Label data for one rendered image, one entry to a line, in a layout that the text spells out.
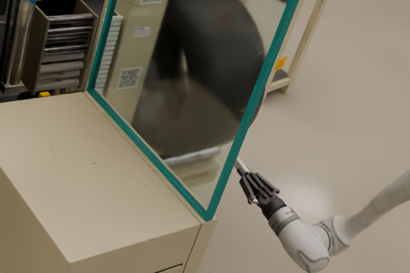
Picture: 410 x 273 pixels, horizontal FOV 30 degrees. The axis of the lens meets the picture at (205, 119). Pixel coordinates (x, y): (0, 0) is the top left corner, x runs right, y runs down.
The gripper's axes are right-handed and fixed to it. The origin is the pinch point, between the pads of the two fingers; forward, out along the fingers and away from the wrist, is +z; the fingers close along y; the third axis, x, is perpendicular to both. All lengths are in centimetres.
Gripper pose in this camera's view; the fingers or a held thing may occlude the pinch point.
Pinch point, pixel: (241, 167)
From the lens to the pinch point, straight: 247.0
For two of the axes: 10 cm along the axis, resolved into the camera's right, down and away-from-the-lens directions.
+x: -3.7, 7.2, 5.9
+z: -5.4, -6.8, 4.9
